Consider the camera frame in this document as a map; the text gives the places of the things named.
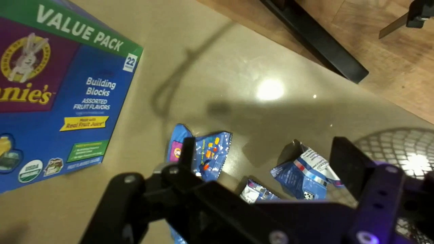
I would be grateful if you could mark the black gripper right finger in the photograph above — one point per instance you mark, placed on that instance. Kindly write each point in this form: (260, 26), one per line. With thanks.
(379, 198)

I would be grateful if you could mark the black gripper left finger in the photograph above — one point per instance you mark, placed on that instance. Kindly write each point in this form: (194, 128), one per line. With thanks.
(122, 204)

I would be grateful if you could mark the blue snack packet colourful blocks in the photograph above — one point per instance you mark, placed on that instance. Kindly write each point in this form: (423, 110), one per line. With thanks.
(211, 153)

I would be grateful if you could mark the blue snack packet white label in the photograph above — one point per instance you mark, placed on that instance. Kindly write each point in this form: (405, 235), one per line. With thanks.
(302, 174)

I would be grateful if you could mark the blue snack packet purple logo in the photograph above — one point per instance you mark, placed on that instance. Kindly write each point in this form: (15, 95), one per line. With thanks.
(176, 140)

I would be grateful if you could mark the blue fruit snack box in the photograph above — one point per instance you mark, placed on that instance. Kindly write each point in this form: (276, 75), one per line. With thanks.
(58, 99)

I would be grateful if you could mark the round grey mesh trivet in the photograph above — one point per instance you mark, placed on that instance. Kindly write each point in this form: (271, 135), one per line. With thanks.
(397, 149)

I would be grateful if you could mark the black stand leg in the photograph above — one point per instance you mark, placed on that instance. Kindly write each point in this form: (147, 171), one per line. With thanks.
(316, 38)

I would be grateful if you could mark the black clamp bracket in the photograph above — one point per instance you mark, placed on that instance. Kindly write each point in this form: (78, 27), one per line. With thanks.
(417, 14)

